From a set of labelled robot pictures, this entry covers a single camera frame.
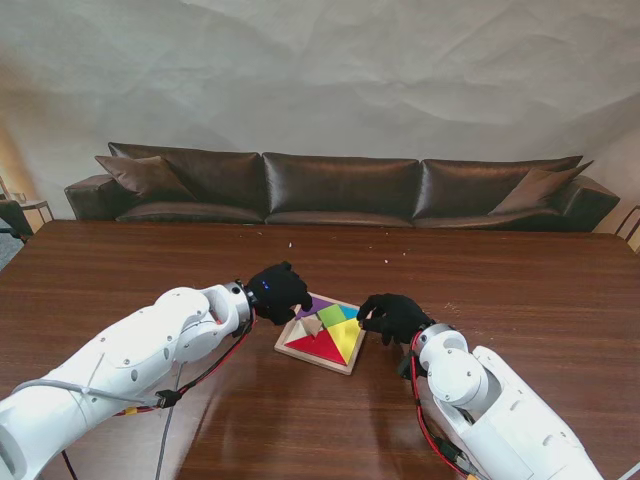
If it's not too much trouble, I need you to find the red and black arm cable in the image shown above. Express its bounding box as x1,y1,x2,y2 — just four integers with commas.
59,309,257,480
398,344,481,480

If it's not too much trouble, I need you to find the green square piece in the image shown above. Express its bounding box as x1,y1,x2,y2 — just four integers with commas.
316,304,348,329

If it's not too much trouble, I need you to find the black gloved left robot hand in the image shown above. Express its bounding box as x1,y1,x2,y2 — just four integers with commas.
246,260,315,328

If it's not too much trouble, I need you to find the square wooden tangram tray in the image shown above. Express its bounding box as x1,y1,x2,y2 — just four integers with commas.
274,294,370,377

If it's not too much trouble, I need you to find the side table with metal legs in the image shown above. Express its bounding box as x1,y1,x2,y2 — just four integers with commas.
0,174,56,245

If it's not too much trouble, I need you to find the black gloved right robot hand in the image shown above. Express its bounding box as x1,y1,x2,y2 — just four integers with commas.
358,292,436,348

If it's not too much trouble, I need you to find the red and black right arm cable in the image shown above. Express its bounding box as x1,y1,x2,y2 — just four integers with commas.
398,344,481,480

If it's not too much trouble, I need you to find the brown leather sofa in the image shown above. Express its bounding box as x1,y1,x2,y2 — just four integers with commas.
63,141,622,234

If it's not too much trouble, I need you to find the large red triangle piece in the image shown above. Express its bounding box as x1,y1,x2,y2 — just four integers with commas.
285,331,348,367

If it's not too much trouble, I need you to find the dark metal chair frame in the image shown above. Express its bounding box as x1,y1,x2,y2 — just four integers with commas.
613,204,640,253

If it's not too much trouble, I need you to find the red and black left arm cable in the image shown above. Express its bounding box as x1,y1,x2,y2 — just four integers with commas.
59,309,257,480

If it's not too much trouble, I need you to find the purple triangle piece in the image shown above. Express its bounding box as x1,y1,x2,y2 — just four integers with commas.
294,298,333,322

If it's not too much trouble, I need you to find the brown sofa cushion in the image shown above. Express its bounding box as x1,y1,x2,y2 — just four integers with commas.
94,155,195,202
488,160,596,218

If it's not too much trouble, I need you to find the small beige triangle piece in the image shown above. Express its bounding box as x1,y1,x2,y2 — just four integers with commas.
298,318,327,342

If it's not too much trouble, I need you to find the large yellow triangle piece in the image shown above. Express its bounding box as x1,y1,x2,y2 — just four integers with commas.
325,317,365,363

